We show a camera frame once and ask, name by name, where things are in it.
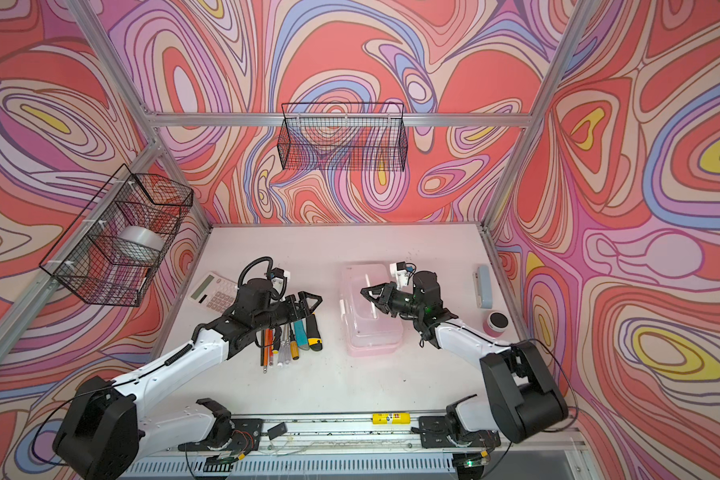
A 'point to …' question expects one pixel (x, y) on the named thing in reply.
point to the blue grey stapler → (483, 290)
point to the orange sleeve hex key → (266, 350)
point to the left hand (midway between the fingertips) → (317, 301)
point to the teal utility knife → (301, 335)
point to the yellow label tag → (391, 418)
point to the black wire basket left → (109, 252)
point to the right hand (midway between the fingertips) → (364, 298)
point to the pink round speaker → (496, 323)
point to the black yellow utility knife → (315, 342)
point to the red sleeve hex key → (270, 346)
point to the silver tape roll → (141, 236)
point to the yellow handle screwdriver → (294, 345)
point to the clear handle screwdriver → (284, 355)
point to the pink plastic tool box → (369, 330)
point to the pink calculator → (214, 291)
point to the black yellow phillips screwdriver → (277, 339)
